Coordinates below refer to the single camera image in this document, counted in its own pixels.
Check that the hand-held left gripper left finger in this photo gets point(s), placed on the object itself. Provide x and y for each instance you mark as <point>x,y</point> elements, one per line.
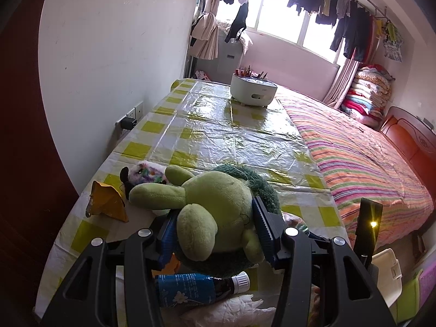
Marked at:
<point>167,238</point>

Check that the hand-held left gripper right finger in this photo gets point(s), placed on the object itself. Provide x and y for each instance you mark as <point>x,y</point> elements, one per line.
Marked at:
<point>264,231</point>

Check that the white plastic bin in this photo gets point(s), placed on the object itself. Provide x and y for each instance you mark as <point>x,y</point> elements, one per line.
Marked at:
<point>385,269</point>

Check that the green plush turtle toy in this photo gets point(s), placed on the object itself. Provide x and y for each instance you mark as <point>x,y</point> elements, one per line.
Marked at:
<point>218,204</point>

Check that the dark bottle with blue label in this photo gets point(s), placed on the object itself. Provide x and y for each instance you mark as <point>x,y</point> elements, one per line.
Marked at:
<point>190,289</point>

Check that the small white colourful plush toy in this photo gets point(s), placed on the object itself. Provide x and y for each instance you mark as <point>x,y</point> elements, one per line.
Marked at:
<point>146,173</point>

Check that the bed with striped sheet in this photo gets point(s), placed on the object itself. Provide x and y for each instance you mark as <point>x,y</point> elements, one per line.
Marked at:
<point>357,163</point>

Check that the green storage box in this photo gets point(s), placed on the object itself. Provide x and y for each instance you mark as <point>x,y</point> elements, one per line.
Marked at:
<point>408,296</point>

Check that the purple storage box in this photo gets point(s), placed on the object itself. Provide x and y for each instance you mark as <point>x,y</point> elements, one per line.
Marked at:
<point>427,286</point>

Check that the crumpled white tissue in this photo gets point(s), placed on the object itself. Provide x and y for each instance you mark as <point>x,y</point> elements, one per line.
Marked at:
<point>231,310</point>

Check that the yellow chequered plastic tablecloth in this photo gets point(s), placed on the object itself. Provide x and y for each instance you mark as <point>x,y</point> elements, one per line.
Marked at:
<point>221,143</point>

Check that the red wooden headboard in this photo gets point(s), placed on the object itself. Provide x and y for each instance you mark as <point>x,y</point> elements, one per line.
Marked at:
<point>408,136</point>

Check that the black charger plug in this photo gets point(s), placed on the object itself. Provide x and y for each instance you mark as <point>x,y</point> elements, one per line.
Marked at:
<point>128,123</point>

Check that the stack of folded quilts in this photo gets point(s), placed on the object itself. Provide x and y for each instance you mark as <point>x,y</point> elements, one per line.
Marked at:
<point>368,92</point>

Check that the white round utensil holder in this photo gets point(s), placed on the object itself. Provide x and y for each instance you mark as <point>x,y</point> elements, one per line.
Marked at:
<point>252,92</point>

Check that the pink striped curtain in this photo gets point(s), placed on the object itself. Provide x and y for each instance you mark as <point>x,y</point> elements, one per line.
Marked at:
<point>340,85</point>

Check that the bunch of chopsticks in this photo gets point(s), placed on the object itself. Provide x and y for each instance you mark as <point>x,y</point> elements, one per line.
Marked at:
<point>250,72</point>

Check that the pink box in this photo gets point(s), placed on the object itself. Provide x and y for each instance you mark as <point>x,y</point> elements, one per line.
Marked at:
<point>202,76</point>

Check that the white cabinet with lace cover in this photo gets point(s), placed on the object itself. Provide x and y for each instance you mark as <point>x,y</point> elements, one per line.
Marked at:
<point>228,58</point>

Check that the patterned hanging garment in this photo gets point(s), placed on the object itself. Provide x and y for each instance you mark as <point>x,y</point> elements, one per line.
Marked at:
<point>393,44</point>

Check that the beige tied curtain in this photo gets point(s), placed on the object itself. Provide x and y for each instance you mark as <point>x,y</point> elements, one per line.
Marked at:
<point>207,34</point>

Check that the black hanging garment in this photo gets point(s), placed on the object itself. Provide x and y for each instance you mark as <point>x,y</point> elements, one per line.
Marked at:
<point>238,24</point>

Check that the wall socket plate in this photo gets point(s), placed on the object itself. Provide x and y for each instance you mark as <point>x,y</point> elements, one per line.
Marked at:
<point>134,112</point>

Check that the metal clothes rail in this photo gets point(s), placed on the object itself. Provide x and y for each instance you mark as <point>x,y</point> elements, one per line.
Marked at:
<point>364,1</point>

